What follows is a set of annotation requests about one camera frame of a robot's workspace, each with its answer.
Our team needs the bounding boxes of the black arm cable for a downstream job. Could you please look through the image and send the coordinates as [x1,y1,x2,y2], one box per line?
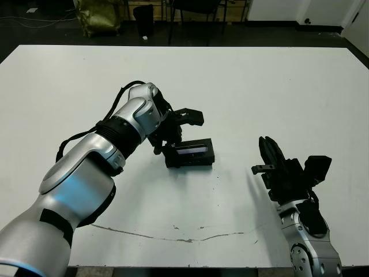
[56,80,145,162]
[305,189,331,239]

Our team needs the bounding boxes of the white door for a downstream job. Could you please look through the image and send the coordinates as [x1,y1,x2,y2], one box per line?
[342,0,369,55]

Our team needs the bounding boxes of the wooden shipping crate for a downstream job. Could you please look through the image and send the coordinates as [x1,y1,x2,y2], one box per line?
[154,0,174,21]
[227,0,250,21]

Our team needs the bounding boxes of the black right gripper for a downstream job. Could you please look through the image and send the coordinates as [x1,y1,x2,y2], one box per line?
[250,136,314,206]

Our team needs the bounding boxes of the thin light floor cable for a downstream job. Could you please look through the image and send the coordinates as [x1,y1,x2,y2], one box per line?
[0,16,78,30]

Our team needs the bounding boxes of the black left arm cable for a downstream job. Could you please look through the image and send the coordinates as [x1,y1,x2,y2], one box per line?
[56,80,145,162]

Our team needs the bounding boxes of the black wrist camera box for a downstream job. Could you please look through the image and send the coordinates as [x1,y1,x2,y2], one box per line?
[174,107,205,127]
[303,155,332,185]

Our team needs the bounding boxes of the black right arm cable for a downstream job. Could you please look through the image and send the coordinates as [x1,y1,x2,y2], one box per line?
[305,189,331,239]

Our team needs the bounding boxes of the black waste bin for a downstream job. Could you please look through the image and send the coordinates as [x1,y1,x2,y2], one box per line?
[133,4,155,37]

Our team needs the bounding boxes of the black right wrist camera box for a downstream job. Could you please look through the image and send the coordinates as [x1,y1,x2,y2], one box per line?
[303,155,332,185]

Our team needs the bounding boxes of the yellow-green plastic bag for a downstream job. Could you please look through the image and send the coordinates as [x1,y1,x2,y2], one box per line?
[75,0,123,38]

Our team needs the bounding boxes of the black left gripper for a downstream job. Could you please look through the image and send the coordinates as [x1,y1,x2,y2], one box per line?
[148,99,183,169]

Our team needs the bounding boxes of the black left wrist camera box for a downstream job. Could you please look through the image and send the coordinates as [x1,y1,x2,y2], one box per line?
[174,107,205,127]

